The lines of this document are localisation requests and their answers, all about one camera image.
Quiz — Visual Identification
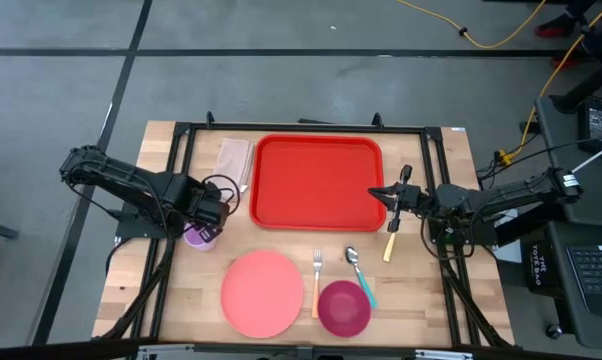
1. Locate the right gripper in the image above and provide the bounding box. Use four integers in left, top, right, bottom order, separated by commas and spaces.
367, 165, 435, 234

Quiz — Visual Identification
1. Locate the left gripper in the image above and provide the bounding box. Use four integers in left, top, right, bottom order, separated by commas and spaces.
179, 175, 232, 245

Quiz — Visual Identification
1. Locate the purple plastic cup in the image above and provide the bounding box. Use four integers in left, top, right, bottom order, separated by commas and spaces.
182, 223, 220, 253

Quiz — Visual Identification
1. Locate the knife with cream handle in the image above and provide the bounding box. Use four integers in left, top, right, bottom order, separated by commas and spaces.
382, 230, 398, 264

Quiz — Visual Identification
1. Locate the red plastic tray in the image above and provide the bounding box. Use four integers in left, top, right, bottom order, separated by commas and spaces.
249, 133, 387, 233

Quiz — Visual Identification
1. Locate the beige cloth napkin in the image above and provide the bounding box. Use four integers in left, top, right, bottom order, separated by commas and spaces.
211, 137, 256, 194

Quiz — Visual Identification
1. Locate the pink round plate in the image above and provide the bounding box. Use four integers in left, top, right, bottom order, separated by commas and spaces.
220, 250, 306, 340

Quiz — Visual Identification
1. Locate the spoon with teal handle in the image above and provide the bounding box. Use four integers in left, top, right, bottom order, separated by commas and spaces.
344, 245, 379, 310

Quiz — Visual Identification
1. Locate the fork with orange handle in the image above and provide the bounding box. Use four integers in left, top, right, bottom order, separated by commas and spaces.
310, 249, 324, 320

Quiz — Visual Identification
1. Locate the magenta plastic bowl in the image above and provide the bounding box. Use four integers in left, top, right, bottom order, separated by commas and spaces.
317, 279, 372, 339

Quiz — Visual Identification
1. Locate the white paper sheet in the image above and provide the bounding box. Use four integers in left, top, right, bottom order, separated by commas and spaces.
491, 208, 526, 265

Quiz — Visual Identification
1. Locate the black tote bag box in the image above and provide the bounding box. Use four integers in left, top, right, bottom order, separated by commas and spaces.
519, 239, 563, 290

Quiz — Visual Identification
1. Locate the grey side desk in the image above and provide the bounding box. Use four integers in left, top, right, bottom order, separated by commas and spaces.
533, 94, 602, 351

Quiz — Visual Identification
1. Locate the black power adapter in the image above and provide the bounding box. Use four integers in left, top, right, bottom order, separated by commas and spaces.
576, 98, 602, 155

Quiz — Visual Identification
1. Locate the person's foot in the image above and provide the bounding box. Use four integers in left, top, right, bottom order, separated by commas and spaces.
534, 13, 578, 40
552, 49, 586, 71

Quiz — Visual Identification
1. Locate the black laptop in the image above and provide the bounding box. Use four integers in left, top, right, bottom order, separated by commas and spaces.
565, 244, 602, 321

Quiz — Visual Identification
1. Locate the black chair leg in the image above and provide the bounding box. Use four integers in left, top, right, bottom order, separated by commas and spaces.
549, 54, 602, 115

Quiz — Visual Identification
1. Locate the person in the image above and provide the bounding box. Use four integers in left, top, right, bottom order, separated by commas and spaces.
565, 0, 602, 64

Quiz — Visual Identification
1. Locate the black looped cable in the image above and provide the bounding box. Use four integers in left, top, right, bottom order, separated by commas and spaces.
200, 173, 242, 217

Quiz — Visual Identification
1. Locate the black metal table frame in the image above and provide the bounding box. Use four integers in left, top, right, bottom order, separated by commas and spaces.
93, 110, 515, 349

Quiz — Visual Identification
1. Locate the silver camera mount bar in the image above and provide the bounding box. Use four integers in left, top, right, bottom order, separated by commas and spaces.
135, 342, 475, 360

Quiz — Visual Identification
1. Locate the black power cable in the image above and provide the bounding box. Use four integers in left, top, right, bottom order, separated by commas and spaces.
475, 133, 602, 182

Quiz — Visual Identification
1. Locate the yellow extension cable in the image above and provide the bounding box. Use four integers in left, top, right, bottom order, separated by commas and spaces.
395, 0, 548, 50
498, 0, 602, 166

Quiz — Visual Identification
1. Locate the white cable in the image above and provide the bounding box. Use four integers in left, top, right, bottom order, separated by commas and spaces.
570, 137, 602, 174

